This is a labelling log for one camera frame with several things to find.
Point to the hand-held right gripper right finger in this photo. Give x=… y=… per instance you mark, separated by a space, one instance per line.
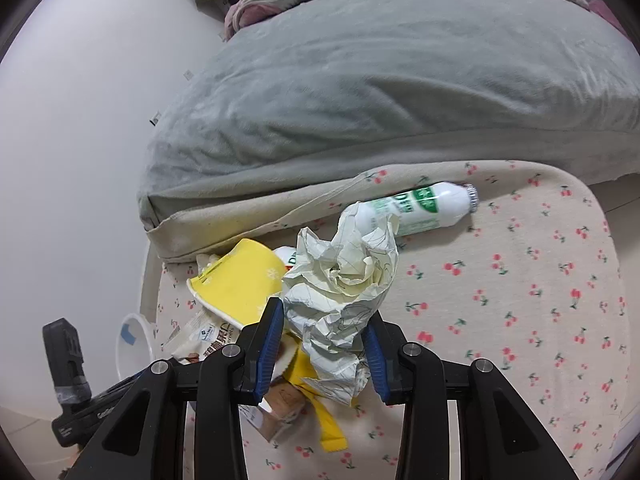
x=375 y=365

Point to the white printed paper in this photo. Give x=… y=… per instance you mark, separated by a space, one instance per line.
x=340 y=285

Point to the cherry print bed sheet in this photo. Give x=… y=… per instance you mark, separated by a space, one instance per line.
x=500 y=310

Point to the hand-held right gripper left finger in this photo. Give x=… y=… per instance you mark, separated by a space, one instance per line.
x=267 y=355

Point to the beige bed cover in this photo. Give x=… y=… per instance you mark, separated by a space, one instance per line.
x=225 y=230

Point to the brown paper carton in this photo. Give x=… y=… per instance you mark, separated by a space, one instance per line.
x=282 y=400

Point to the grey fleece blanket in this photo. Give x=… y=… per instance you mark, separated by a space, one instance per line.
x=375 y=85

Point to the white brown snack wrapper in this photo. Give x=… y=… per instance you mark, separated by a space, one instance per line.
x=210 y=335

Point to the white plastic bin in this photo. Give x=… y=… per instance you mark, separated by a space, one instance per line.
x=135 y=355

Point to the yellow plastic wrapper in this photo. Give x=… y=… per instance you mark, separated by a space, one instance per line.
x=330 y=425

